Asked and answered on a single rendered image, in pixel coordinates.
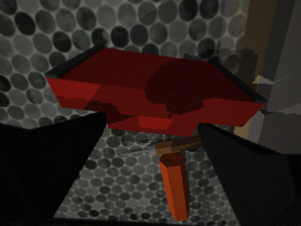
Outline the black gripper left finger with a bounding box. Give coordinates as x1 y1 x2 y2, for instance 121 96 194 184
0 112 107 218

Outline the orange hexagonal prism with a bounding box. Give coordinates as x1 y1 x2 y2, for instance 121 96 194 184
159 152 190 224

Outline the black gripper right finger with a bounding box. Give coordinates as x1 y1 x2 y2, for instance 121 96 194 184
198 122 301 226

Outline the grey rectangular panel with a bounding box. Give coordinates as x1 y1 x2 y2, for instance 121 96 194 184
229 0 301 154

